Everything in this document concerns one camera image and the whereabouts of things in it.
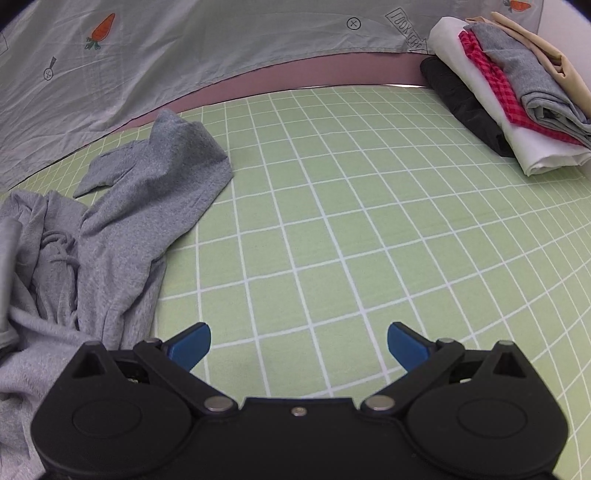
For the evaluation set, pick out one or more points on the grey printed backdrop sheet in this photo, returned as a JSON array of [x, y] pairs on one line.
[[74, 71]]

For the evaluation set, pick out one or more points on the green grid cutting mat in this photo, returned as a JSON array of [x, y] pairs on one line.
[[354, 207]]

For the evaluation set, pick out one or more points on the folded grey garment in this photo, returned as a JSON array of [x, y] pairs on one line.
[[544, 101]]

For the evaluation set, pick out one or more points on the folded beige garment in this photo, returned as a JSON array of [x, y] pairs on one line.
[[555, 62]]

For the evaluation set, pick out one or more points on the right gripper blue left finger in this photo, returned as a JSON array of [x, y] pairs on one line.
[[169, 365]]

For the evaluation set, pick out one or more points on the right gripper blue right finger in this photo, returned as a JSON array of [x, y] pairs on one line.
[[426, 363]]

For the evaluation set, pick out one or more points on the grey zip hoodie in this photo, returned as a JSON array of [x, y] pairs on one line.
[[90, 266]]

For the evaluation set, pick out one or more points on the folded white garment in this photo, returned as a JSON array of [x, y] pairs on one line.
[[536, 153]]

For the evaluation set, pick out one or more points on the folded red plaid garment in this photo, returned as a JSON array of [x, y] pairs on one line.
[[503, 91]]

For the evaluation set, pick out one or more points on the folded black garment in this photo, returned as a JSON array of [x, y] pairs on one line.
[[464, 105]]

